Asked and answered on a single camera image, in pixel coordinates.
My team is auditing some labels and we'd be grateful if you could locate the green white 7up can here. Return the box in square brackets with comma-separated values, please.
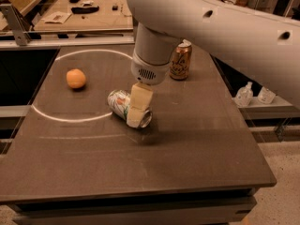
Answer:
[107, 90, 153, 128]

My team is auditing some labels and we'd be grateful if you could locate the orange fruit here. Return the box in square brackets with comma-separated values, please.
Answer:
[66, 68, 86, 89]

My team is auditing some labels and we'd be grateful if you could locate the left metal bracket post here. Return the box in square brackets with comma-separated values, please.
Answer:
[0, 4, 31, 46]

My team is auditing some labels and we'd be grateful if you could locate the white paper sheet left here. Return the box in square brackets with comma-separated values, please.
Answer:
[42, 11, 71, 24]

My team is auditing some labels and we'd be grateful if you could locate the clear sanitizer bottle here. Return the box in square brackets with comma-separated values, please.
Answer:
[258, 86, 276, 104]
[234, 82, 253, 107]

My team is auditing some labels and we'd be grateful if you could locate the wooden back desk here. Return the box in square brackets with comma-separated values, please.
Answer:
[33, 0, 261, 34]

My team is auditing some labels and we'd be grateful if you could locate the black stapler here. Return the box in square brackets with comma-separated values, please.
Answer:
[71, 6, 99, 14]

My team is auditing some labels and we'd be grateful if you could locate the small black box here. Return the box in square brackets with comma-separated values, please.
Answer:
[112, 5, 119, 10]

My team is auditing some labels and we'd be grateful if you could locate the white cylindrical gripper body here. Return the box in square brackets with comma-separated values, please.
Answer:
[131, 52, 169, 85]

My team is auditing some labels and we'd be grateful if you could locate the orange LaCroix can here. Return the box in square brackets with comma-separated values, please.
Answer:
[170, 39, 192, 81]

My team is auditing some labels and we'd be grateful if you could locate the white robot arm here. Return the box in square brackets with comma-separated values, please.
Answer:
[127, 0, 300, 108]

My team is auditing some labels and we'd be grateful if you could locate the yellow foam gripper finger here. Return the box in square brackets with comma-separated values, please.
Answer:
[127, 82, 153, 128]

